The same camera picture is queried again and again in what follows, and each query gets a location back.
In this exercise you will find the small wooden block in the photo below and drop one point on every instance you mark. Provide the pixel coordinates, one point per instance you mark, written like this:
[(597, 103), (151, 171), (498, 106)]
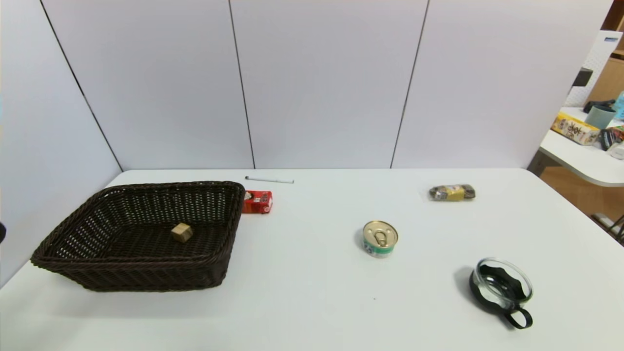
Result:
[(182, 232)]

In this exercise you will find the brown wicker basket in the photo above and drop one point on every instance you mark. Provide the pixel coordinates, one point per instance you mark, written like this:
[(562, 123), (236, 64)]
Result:
[(122, 263)]

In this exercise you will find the white pen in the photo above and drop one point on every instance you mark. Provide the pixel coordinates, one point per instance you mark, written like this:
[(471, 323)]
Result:
[(270, 180)]

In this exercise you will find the red drink carton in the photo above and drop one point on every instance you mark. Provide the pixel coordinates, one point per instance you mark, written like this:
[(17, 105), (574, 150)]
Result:
[(258, 202)]

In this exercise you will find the gold-lidded tin can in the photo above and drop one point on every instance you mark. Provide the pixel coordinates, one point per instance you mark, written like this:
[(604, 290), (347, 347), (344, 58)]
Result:
[(380, 236)]

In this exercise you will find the yellow and brown snack packet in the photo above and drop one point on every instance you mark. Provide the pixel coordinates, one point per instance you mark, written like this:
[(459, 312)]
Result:
[(453, 192)]

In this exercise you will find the glass cup with black holder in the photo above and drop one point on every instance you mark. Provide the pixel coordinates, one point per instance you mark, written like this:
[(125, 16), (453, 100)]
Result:
[(502, 287)]

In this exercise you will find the yellow printed box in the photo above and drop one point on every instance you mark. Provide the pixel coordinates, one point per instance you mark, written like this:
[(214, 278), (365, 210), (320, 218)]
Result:
[(575, 129)]

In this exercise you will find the white side table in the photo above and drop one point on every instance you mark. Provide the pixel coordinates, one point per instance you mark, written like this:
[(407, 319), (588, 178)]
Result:
[(585, 158)]

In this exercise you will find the grey-green cup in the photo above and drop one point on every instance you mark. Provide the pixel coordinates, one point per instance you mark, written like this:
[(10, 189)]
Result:
[(600, 117)]

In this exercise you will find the black striped packet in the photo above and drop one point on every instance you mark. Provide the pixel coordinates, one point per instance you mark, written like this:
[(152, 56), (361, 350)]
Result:
[(609, 139)]

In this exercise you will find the white perforated board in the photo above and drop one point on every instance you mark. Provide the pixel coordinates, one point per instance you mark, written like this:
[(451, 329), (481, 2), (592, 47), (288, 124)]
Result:
[(597, 63)]

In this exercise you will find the wooden cabinet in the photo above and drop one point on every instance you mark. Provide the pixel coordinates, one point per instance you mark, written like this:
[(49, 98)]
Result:
[(609, 80)]

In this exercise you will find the small black wall box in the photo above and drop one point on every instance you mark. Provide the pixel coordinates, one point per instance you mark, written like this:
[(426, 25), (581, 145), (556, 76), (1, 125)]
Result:
[(583, 76)]

